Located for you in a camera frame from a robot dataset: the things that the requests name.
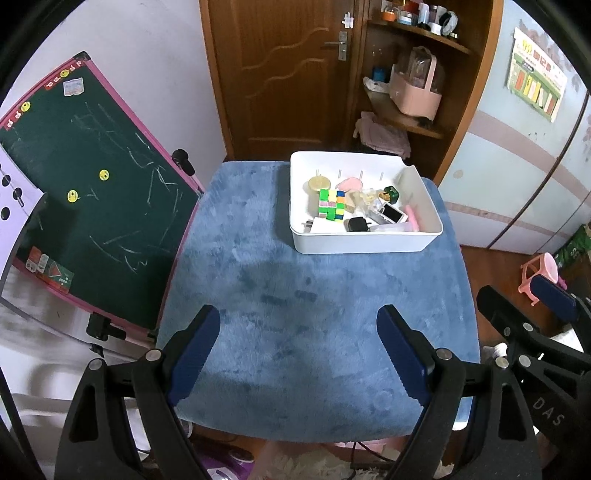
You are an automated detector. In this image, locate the purple plastic item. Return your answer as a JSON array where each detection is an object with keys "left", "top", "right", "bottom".
[{"left": 194, "top": 438, "right": 269, "bottom": 480}]

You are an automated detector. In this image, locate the white checkered towel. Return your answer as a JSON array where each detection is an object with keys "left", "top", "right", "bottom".
[{"left": 551, "top": 323, "right": 580, "bottom": 344}]

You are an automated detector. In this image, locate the white handheld screen device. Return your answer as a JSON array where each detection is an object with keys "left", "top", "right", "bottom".
[{"left": 379, "top": 204, "right": 409, "bottom": 224}]

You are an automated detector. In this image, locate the brown wooden door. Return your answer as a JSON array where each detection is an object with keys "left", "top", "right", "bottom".
[{"left": 199, "top": 0, "right": 370, "bottom": 162}]

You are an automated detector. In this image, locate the light blue flowered wardrobe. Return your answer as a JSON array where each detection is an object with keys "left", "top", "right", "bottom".
[{"left": 436, "top": 0, "right": 591, "bottom": 254}]

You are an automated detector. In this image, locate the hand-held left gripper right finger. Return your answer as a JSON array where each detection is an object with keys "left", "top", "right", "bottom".
[{"left": 376, "top": 305, "right": 543, "bottom": 480}]

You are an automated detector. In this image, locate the pink folded cloth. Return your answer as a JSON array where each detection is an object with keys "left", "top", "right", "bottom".
[{"left": 353, "top": 112, "right": 411, "bottom": 155}]

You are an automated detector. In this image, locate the green chalkboard with pink frame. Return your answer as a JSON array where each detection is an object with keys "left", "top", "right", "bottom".
[{"left": 0, "top": 51, "right": 206, "bottom": 344}]

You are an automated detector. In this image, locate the blue plush table cloth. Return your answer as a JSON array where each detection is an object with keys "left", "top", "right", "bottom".
[{"left": 157, "top": 161, "right": 481, "bottom": 439}]

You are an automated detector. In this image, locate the colourful puzzle cube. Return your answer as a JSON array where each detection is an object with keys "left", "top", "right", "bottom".
[{"left": 316, "top": 188, "right": 347, "bottom": 222}]

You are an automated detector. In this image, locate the green printed bag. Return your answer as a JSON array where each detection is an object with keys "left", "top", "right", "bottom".
[{"left": 554, "top": 223, "right": 591, "bottom": 273}]

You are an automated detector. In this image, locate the metal door handle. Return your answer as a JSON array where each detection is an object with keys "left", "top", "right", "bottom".
[{"left": 323, "top": 31, "right": 348, "bottom": 62}]

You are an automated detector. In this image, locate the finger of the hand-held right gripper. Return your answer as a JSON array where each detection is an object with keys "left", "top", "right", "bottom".
[
  {"left": 475, "top": 285, "right": 555, "bottom": 352},
  {"left": 530, "top": 274, "right": 591, "bottom": 324}
]

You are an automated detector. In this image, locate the white plastic storage bin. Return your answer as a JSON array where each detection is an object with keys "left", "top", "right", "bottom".
[{"left": 289, "top": 151, "right": 444, "bottom": 254}]

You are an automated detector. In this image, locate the pink plastic stool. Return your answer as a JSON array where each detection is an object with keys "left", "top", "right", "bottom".
[{"left": 521, "top": 251, "right": 561, "bottom": 306}]

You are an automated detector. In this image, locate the white board with black magnets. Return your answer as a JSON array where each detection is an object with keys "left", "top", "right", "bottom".
[{"left": 0, "top": 143, "right": 49, "bottom": 287}]

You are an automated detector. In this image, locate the wooden corner shelf unit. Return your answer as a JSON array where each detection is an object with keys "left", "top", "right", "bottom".
[{"left": 355, "top": 0, "right": 504, "bottom": 185}]

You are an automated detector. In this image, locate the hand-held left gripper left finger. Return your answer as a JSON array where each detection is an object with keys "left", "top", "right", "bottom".
[{"left": 54, "top": 305, "right": 221, "bottom": 480}]

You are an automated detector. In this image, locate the wall poster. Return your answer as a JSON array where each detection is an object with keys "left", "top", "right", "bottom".
[{"left": 505, "top": 27, "right": 568, "bottom": 123}]

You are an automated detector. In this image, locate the row of cosmetic bottles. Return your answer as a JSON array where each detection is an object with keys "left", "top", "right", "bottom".
[{"left": 381, "top": 0, "right": 460, "bottom": 40}]

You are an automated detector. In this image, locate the pink basket with clear dome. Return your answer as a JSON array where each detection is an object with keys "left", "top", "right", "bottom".
[{"left": 389, "top": 45, "right": 445, "bottom": 116}]

